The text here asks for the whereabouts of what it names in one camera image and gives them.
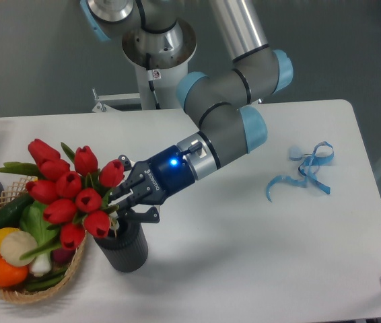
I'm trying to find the green bean pods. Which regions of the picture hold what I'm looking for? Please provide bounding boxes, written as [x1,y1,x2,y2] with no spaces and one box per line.
[24,267,67,293]

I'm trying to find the green bok choy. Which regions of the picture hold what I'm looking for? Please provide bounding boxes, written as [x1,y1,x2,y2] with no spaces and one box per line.
[20,201,59,278]

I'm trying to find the woven wicker basket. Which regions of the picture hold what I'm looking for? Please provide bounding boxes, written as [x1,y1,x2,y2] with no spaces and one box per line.
[0,176,87,305]

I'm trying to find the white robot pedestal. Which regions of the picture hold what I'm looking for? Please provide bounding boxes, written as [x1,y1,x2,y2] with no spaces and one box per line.
[91,16,265,114]

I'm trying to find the blue ribbon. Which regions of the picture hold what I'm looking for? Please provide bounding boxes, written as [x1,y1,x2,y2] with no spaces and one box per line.
[265,141,335,202]

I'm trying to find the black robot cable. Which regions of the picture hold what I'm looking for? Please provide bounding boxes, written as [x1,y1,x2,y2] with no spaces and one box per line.
[144,52,162,110]

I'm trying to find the red tulip bouquet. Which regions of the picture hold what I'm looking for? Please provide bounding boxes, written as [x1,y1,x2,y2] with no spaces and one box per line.
[0,139,125,258]

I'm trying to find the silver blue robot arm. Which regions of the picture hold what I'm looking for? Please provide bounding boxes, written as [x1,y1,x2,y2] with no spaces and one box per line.
[80,1,293,223]

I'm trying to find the green cucumber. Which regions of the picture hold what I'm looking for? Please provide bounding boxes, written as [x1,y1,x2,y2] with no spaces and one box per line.
[0,194,34,229]

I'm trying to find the orange fruit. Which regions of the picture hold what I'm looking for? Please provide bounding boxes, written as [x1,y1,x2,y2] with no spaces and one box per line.
[0,258,29,287]

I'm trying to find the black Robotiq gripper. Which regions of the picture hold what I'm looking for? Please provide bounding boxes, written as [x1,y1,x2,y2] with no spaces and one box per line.
[109,145,195,223]

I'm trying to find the purple sweet potato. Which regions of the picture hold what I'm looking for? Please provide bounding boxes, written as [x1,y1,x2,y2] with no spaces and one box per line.
[52,248,75,264]

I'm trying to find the dark grey ribbed vase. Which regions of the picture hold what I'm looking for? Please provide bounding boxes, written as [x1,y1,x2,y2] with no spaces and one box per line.
[94,219,148,273]

